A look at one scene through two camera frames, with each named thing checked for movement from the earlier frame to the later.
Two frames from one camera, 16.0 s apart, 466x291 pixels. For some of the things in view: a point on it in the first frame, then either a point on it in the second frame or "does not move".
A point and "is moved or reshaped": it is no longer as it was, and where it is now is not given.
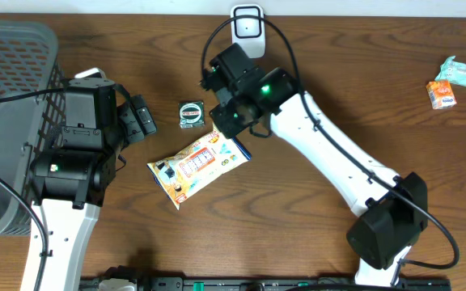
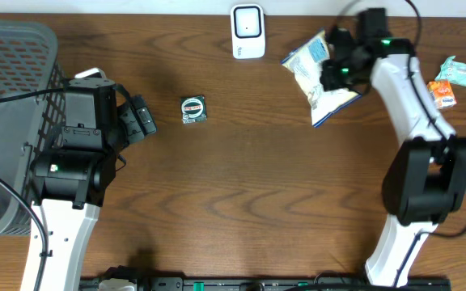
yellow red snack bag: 187,171 to 304,63
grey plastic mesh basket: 19,114 does not move
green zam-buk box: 191,114 is moved or reshaped
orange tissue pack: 441,94 does not move
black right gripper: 224,124 to 328,78
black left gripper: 142,115 does not move
